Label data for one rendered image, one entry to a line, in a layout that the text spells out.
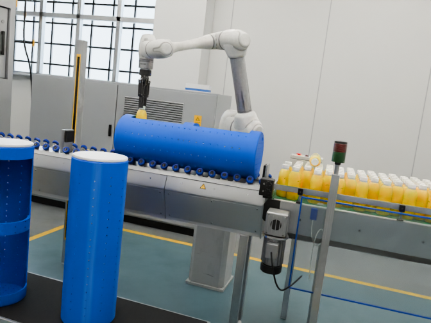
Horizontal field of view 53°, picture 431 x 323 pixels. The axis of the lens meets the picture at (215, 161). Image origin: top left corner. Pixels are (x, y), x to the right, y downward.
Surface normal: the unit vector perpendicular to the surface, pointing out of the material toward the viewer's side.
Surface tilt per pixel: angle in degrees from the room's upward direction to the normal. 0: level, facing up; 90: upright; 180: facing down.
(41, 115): 90
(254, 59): 90
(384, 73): 90
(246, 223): 109
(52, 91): 90
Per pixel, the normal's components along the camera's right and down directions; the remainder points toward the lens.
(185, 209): -0.29, 0.43
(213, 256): -0.30, 0.10
